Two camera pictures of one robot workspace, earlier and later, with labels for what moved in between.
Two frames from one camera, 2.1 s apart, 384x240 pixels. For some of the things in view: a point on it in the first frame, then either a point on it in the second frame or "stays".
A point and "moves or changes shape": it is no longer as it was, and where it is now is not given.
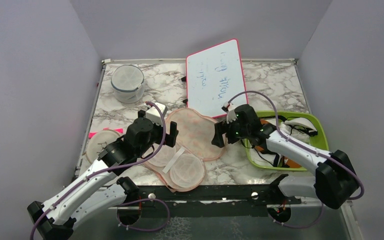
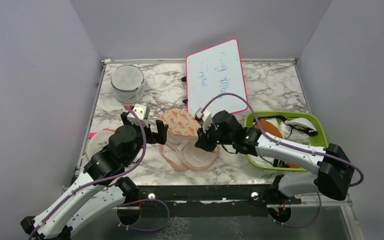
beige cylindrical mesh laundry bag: (99, 141) stays
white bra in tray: (298, 128) stays
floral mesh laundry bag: (181, 167) moves or changes shape
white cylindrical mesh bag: (127, 82) stays
